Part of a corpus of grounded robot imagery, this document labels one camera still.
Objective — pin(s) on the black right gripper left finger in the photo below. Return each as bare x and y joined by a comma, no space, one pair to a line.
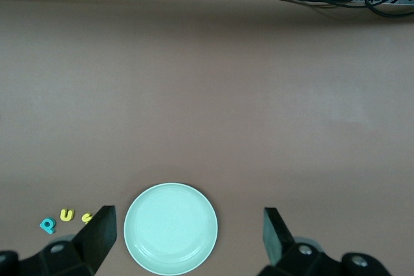
93,243

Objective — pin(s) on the yellow letter s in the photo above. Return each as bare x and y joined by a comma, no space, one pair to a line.
86,218

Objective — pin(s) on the yellow letter u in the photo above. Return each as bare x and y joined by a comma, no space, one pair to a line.
67,215

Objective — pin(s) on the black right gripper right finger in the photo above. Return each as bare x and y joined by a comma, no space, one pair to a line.
278,243

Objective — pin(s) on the pale green plate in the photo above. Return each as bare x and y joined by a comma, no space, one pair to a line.
170,229

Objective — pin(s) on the teal letter p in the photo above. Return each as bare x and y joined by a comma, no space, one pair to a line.
47,226

